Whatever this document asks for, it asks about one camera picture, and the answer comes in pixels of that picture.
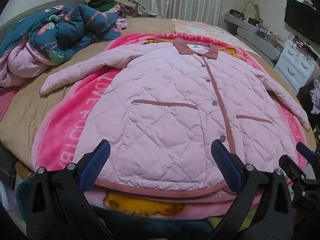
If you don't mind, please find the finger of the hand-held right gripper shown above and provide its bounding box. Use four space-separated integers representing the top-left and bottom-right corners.
278 154 308 181
296 142 320 167

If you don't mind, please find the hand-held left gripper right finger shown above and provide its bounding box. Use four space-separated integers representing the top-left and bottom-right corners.
207 139 298 240

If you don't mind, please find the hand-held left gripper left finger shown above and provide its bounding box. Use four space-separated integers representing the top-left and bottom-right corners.
16 139 115 240

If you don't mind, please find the pink quilted jacket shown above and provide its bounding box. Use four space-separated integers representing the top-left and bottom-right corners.
40 39 310 204

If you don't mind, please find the dark clothes heap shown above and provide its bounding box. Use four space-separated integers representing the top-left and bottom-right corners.
297 79 320 132

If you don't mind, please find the pile of clothes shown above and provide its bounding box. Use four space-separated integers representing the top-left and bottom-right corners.
86 0 138 18

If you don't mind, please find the pink printed blanket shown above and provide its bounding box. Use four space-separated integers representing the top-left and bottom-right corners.
31 32 308 222

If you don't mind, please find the tan bed sheet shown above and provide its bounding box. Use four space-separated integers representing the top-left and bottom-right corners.
0 17 318 180

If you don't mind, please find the white drawer cabinet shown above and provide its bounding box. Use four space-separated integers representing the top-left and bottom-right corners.
274 39 320 96

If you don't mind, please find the grey padded headboard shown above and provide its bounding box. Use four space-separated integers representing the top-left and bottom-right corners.
224 14 282 68

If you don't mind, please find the black flat television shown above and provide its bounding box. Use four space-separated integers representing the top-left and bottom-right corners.
284 0 320 46

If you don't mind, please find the clutter on headboard shelf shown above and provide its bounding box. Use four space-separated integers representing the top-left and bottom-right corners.
229 1 284 42

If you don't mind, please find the pale pink patterned mat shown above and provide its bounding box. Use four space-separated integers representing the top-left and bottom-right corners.
171 19 260 55

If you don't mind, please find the teal flamingo print quilt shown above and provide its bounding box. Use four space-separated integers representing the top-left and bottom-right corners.
0 4 127 88

